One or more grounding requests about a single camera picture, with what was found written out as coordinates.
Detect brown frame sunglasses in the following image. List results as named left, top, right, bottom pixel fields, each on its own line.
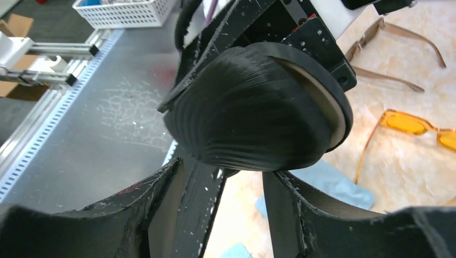
left=345, top=17, right=447, bottom=94

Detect blue cleaning cloth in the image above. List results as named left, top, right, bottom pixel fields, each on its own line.
left=262, top=162, right=383, bottom=235
left=220, top=242, right=252, bottom=258

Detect orange tinted sunglasses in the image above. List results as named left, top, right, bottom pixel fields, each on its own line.
left=354, top=109, right=456, bottom=207

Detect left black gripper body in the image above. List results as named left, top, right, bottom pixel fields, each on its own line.
left=158, top=1, right=357, bottom=113

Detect white plastic basket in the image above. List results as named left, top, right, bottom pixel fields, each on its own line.
left=72, top=1, right=176, bottom=29

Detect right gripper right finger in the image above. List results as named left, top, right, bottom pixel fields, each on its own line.
left=262, top=171, right=455, bottom=257

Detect grey slotted cable duct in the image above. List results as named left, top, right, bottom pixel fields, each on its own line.
left=1, top=29, right=124, bottom=202

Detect black textured glasses case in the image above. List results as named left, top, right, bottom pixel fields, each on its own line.
left=164, top=42, right=353, bottom=171

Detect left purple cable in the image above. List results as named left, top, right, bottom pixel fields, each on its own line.
left=203, top=0, right=219, bottom=27

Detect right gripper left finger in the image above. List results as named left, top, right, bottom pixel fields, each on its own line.
left=1, top=157, right=225, bottom=257

